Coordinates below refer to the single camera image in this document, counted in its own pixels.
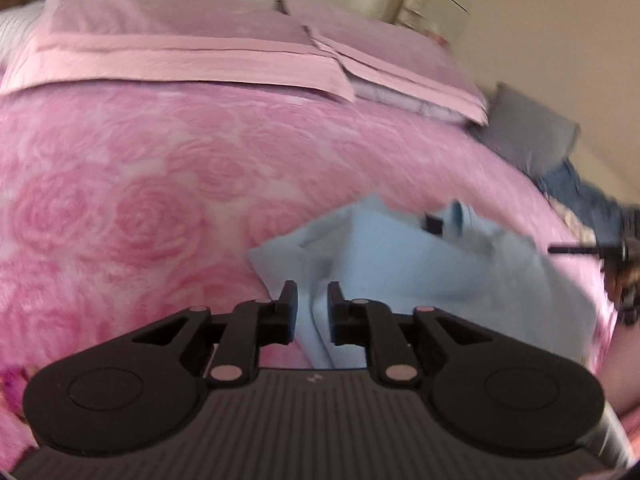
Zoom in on grey cushion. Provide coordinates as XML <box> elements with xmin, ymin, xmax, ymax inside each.
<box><xmin>479</xmin><ymin>81</ymin><xmax>582</xmax><ymax>177</ymax></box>

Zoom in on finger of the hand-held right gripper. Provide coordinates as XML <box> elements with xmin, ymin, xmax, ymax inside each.
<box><xmin>548</xmin><ymin>243</ymin><xmax>605</xmax><ymax>257</ymax></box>

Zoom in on light blue sweatshirt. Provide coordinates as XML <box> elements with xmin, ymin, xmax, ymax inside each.
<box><xmin>248</xmin><ymin>195</ymin><xmax>599</xmax><ymax>371</ymax></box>

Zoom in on blue jeans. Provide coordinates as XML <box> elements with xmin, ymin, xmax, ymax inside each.
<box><xmin>536</xmin><ymin>159</ymin><xmax>632</xmax><ymax>245</ymax></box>

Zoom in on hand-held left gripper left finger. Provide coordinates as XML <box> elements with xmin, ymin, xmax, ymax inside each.
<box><xmin>132</xmin><ymin>280</ymin><xmax>301</xmax><ymax>389</ymax></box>

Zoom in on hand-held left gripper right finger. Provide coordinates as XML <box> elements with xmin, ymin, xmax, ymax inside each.
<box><xmin>327</xmin><ymin>281</ymin><xmax>502</xmax><ymax>389</ymax></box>

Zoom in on pink rose blanket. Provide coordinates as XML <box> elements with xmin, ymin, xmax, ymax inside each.
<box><xmin>0</xmin><ymin>77</ymin><xmax>621</xmax><ymax>461</ymax></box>

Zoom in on pink pillow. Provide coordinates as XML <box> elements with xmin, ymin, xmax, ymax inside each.
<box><xmin>0</xmin><ymin>0</ymin><xmax>357</xmax><ymax>105</ymax></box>
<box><xmin>281</xmin><ymin>0</ymin><xmax>491</xmax><ymax>127</ymax></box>

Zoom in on person's right forearm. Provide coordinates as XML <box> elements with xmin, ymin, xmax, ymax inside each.
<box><xmin>604</xmin><ymin>325</ymin><xmax>640</xmax><ymax>413</ymax></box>

